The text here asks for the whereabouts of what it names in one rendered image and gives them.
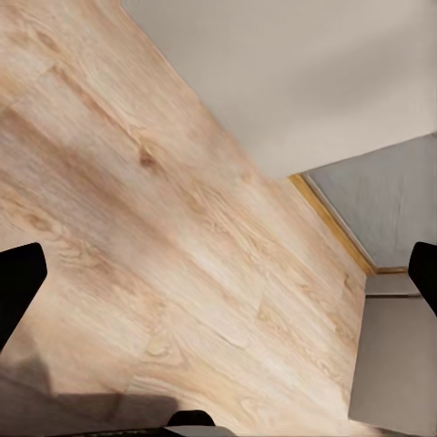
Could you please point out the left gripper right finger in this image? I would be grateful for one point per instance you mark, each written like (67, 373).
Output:
(423, 271)

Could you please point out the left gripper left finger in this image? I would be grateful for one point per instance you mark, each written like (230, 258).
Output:
(22, 272)

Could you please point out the fixed window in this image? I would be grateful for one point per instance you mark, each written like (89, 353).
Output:
(379, 204)

